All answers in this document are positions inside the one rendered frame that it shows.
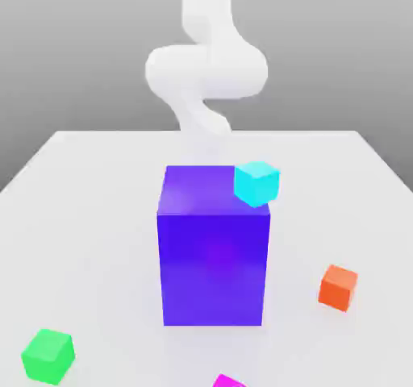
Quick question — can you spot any small cyan cube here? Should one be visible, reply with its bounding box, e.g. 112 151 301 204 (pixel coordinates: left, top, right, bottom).
233 160 281 208

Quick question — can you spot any small green cube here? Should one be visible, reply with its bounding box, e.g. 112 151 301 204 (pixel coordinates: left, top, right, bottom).
20 327 77 386

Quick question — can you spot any small orange cube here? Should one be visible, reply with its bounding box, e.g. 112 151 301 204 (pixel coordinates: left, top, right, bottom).
317 264 360 313

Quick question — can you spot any large purple box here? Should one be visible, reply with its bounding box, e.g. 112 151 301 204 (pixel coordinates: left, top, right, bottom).
156 164 271 327

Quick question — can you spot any small magenta cube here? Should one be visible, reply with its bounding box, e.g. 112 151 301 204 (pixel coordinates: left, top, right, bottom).
211 372 248 387

